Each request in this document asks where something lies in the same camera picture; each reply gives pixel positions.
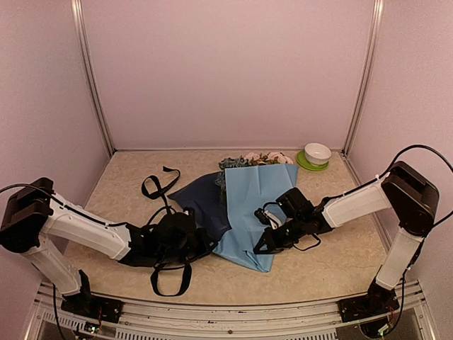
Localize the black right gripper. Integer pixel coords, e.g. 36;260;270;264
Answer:
253;215;306;254

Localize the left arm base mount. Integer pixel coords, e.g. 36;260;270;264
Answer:
61;270;123;324

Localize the corner metal post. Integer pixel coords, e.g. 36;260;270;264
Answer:
71;0;116;158
342;0;384;157

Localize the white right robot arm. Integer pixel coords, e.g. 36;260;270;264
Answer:
253;161;440;315

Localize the fake flower bunch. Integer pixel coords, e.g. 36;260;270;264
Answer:
214;152;293;203

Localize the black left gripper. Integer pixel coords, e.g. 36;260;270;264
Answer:
157;227;218;264

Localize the left corner metal post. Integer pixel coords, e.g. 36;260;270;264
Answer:
71;0;116;158

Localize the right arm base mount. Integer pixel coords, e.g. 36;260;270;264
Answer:
337;278;400;322

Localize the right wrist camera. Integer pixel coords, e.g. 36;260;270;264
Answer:
254;208;282;230

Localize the blue wrapping paper sheet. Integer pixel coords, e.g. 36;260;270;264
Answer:
168;164;298;273

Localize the white ceramic bowl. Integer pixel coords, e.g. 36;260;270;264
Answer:
304;142;332;166

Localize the black printed ribbon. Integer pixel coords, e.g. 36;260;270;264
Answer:
141;175;194;297

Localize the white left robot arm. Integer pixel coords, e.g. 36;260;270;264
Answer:
1;177;217;315

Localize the aluminium table frame rail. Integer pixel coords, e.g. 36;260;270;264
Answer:
24;281;440;339

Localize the right corner metal post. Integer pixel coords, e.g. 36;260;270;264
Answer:
342;0;384;157

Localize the green plastic saucer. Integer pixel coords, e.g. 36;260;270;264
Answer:
296;150;329;172

